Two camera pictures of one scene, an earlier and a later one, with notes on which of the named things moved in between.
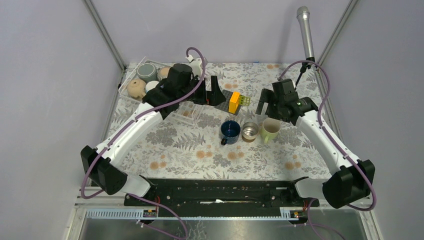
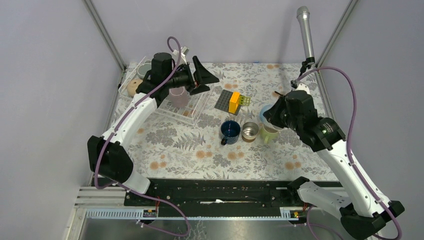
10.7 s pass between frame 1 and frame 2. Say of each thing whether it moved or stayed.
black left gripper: moved
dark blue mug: stayed
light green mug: stayed
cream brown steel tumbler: stayed
